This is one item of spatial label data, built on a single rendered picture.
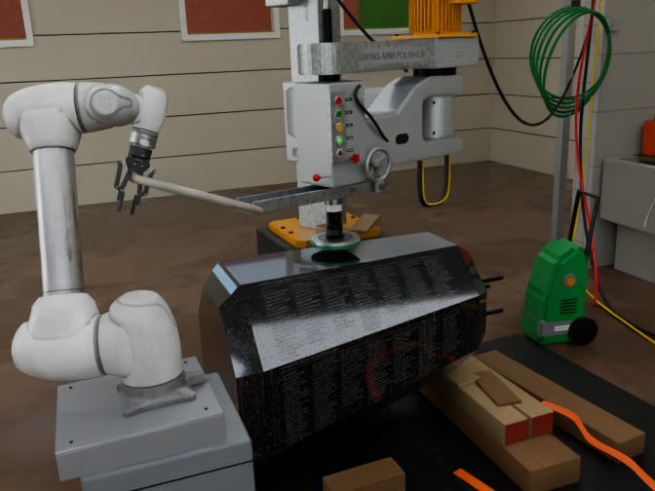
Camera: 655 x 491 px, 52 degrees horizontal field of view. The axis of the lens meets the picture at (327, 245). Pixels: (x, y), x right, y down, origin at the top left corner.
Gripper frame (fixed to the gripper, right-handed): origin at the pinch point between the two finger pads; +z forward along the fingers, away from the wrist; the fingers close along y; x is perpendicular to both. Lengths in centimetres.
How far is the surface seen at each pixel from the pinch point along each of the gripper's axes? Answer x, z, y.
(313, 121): 10, -50, 65
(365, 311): -17, 19, 95
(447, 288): -17, 3, 132
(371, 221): 70, -19, 140
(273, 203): 2, -13, 54
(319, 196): 7, -21, 75
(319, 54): 2, -74, 57
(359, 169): 6, -36, 89
